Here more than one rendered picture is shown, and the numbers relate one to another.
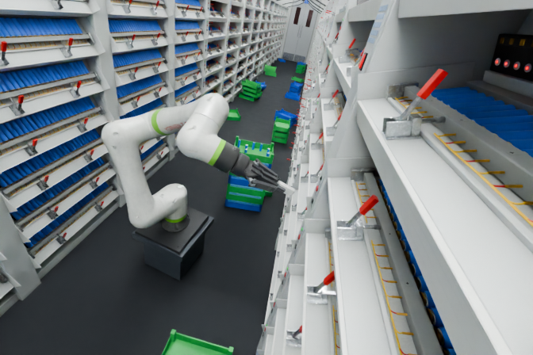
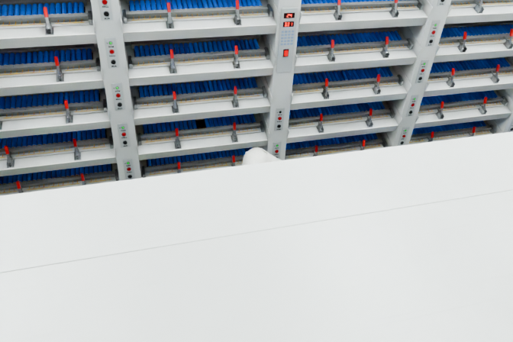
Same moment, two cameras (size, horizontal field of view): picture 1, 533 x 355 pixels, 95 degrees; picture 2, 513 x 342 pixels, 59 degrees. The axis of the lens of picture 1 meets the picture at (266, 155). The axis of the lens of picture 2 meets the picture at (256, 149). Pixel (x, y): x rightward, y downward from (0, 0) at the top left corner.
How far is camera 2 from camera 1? 211 cm
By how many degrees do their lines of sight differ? 88
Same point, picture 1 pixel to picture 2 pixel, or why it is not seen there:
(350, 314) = (351, 95)
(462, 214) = (362, 56)
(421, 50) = not seen: hidden behind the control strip
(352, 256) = (333, 95)
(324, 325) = (329, 126)
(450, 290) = (374, 62)
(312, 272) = (309, 132)
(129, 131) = not seen: hidden behind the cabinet
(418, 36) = not seen: hidden behind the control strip
